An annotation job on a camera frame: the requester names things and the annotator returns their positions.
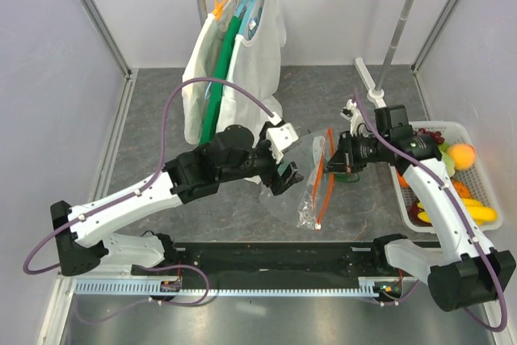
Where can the back white t-shirt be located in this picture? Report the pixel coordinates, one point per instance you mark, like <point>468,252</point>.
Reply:
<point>202,63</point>

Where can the white t-shirt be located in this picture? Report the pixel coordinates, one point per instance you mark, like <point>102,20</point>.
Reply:
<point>202,63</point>
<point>255,67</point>

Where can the peach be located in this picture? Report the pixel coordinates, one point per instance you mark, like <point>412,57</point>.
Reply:
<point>463,156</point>

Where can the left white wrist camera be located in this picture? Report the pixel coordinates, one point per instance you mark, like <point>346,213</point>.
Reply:
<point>282,135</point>

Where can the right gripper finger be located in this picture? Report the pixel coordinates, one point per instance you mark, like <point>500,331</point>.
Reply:
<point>338,157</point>
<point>335,167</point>

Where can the yellow banana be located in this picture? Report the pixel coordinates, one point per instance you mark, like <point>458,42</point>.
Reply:
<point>480,213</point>

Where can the green cabbage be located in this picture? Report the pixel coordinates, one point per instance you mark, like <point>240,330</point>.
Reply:
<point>449,163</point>

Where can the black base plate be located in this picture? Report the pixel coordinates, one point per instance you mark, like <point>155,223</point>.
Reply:
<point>276,264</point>

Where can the purple grapes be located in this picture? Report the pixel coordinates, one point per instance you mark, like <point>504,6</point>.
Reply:
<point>436,136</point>

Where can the clear zip top bag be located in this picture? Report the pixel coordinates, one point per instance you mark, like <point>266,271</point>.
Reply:
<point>304,204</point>

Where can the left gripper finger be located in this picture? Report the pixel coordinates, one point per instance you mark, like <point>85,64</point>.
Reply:
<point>287,169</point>
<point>283,182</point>

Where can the front white t-shirt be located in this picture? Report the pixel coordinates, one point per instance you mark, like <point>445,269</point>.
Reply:
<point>255,67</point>

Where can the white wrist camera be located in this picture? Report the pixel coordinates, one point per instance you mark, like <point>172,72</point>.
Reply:
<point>352,114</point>
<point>282,135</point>

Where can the green onion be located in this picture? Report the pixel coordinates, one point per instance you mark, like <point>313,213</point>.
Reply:
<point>347,177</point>

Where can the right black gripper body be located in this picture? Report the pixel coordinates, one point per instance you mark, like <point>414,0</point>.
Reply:
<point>359,151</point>

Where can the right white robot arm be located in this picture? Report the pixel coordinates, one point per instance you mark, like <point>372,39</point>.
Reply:
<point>470,270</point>

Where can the orange fruit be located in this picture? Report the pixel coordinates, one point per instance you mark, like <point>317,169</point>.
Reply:
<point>461,189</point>

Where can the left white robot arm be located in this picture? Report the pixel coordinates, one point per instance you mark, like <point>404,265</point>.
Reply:
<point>87,234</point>

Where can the grey cable duct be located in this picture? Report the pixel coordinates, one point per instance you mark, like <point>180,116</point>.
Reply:
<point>157,288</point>

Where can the green t-shirt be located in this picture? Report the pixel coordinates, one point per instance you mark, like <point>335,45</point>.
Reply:
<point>216,88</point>

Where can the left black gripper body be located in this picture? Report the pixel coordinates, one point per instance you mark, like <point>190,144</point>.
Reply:
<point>267,169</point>

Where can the white plastic basket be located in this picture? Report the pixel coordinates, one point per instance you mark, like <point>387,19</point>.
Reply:
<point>475,178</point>

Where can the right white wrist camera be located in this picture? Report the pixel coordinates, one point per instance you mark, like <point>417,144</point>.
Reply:
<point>352,114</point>

